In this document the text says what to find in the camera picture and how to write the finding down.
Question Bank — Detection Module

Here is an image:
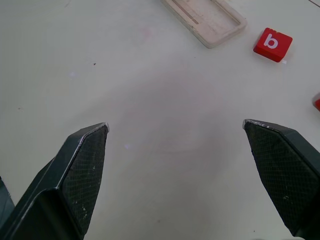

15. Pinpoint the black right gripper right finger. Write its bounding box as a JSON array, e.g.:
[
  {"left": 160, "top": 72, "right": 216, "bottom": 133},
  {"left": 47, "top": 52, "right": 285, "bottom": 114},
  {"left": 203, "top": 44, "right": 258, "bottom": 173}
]
[{"left": 242, "top": 119, "right": 320, "bottom": 240}]

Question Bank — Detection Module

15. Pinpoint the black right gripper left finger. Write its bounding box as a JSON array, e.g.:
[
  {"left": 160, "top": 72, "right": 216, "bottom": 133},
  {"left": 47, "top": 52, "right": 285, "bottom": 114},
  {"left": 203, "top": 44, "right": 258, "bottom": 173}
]
[{"left": 0, "top": 122, "right": 111, "bottom": 240}]

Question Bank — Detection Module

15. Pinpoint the red letter b block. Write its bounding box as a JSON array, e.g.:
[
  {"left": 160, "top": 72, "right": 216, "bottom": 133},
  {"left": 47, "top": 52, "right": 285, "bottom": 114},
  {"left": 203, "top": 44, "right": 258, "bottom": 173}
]
[{"left": 252, "top": 27, "right": 293, "bottom": 63}]

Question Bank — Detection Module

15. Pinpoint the light wooden letter tray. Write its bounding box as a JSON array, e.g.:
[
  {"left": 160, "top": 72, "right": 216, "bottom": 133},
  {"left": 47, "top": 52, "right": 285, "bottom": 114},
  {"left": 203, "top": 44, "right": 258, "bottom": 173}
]
[{"left": 159, "top": 0, "right": 248, "bottom": 49}]

